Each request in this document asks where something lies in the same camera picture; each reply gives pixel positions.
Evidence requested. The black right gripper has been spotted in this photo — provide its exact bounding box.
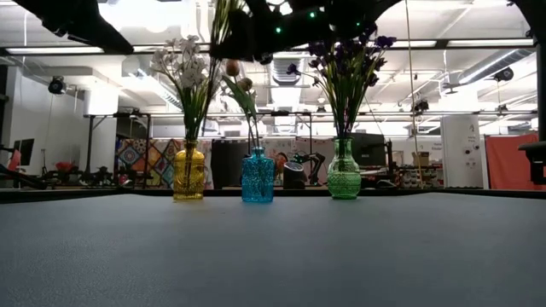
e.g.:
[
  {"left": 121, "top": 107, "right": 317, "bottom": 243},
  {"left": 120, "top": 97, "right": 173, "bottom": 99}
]
[{"left": 208, "top": 0, "right": 299, "bottom": 66}]

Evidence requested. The white artificial flower bunch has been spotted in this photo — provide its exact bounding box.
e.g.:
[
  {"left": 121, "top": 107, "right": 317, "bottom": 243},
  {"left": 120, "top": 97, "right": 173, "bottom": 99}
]
[
  {"left": 199, "top": 0, "right": 251, "bottom": 142},
  {"left": 149, "top": 40, "right": 201, "bottom": 144},
  {"left": 168, "top": 34, "right": 214, "bottom": 144}
]

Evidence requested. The blue glass vase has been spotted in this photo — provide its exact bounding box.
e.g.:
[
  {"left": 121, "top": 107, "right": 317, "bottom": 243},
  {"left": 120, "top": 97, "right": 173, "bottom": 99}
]
[{"left": 241, "top": 146, "right": 276, "bottom": 204}]

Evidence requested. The yellow glass vase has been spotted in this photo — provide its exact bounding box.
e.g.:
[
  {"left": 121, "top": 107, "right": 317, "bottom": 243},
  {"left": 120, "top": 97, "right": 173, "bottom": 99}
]
[{"left": 172, "top": 138, "right": 206, "bottom": 202}]

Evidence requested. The green glass vase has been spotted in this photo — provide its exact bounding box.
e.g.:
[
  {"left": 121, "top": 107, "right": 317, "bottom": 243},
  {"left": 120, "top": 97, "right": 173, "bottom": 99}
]
[{"left": 327, "top": 136, "right": 363, "bottom": 200}]

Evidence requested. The black rectangular panel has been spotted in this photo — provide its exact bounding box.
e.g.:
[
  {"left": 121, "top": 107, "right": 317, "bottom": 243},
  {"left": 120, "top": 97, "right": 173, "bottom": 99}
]
[{"left": 211, "top": 138, "right": 251, "bottom": 190}]

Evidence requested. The colourful patterned quilt panel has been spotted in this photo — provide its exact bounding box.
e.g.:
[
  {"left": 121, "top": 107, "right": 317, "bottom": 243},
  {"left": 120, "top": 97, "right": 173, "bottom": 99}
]
[{"left": 114, "top": 136, "right": 214, "bottom": 189}]

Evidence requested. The black ceiling spotlight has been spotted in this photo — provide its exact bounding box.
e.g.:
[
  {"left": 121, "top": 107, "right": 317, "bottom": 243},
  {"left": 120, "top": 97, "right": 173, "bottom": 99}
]
[
  {"left": 492, "top": 67, "right": 516, "bottom": 84},
  {"left": 46, "top": 75, "right": 68, "bottom": 96}
]

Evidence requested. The overhead light bar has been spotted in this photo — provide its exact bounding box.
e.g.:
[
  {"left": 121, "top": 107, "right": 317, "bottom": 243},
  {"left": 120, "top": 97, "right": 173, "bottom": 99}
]
[{"left": 0, "top": 38, "right": 534, "bottom": 55}]

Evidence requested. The blue table mat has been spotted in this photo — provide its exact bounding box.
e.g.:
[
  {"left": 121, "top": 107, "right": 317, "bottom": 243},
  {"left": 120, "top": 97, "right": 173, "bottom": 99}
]
[{"left": 0, "top": 192, "right": 546, "bottom": 307}]

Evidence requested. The small black monitor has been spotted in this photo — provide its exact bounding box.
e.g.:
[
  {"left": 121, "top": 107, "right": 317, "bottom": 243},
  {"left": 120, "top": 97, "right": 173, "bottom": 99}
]
[{"left": 12, "top": 137, "right": 36, "bottom": 167}]

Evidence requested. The orange partition wall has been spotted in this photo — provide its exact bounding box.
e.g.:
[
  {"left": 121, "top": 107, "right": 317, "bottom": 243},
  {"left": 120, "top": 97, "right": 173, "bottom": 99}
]
[{"left": 485, "top": 133, "right": 539, "bottom": 191}]

